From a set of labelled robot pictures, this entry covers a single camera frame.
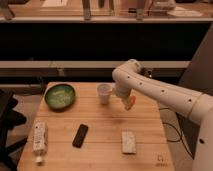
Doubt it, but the black floor cable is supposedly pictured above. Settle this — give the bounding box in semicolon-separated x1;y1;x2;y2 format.
162;107;198;161

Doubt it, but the white sponge block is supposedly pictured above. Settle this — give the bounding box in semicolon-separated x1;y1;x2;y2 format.
121;131;136;154

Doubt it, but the black office chair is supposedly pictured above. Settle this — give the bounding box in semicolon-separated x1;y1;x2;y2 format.
0;89;27;171

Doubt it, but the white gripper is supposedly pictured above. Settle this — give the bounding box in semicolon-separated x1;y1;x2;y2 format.
113;88;131;107

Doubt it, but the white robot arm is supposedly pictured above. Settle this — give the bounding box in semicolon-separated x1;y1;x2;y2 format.
112;59;213;171

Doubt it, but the white tube bottle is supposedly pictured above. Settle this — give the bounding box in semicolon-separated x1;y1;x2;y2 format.
33;122;48;165

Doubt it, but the black remote control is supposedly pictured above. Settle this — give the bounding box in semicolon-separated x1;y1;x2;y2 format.
72;124;88;148

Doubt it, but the orange carrot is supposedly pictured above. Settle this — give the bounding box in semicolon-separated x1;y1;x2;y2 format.
125;96;136;110

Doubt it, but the green ceramic bowl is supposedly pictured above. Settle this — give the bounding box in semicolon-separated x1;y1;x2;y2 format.
44;84;76;110

